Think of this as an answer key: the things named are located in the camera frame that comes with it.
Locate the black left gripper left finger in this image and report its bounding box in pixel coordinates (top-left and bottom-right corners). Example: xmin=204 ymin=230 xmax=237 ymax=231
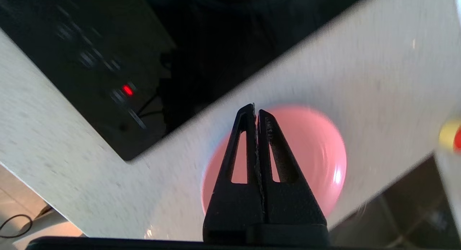
xmin=203 ymin=103 xmax=266 ymax=242

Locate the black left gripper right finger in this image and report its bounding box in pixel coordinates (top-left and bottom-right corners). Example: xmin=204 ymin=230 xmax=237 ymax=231
xmin=256 ymin=109 xmax=329 ymax=242

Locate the pink plate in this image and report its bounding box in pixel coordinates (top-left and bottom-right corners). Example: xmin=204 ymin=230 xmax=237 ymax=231
xmin=201 ymin=105 xmax=348 ymax=222

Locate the yellow orange dish soap bottle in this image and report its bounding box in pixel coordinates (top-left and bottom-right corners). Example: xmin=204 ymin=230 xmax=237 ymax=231
xmin=438 ymin=120 xmax=461 ymax=152

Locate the stainless steel sink basin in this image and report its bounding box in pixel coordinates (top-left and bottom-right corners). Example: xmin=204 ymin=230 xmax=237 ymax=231
xmin=328 ymin=155 xmax=461 ymax=249

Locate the black glass cooktop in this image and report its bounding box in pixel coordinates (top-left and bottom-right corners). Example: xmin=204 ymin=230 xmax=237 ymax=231
xmin=0 ymin=0 xmax=373 ymax=162

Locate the thin black floor cable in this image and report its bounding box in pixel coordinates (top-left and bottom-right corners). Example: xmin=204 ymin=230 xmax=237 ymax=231
xmin=0 ymin=214 xmax=33 ymax=240

